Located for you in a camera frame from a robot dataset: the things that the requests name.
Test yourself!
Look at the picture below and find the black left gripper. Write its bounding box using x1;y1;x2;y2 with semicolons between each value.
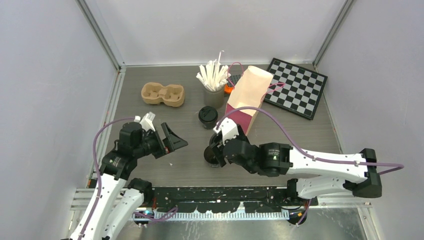
134;122;188;159

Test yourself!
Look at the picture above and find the black plastic cup lid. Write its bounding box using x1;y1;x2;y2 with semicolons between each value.
198;106;218;122

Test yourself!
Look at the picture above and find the brown cardboard cup carrier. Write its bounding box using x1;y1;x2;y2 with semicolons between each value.
140;82;185;108

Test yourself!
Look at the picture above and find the pink paper gift bag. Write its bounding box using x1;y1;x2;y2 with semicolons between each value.
225;65;274;135

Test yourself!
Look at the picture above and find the black paper coffee cup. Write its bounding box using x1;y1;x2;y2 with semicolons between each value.
198;115;218;130

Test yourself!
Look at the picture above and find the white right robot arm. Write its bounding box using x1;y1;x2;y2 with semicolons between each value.
204;125;383;205

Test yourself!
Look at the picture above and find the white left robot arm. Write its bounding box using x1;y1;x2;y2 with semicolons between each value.
69;120;188;240

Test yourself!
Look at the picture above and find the grey straw holder cup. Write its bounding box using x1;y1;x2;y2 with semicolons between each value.
203;87;225;109

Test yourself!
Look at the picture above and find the orange black small device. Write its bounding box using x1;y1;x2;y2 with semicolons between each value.
224;74;242;95

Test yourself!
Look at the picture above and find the black white chessboard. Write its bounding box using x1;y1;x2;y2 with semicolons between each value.
264;57;328;120

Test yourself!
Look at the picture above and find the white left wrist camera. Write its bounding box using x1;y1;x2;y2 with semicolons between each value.
133;111;156;132

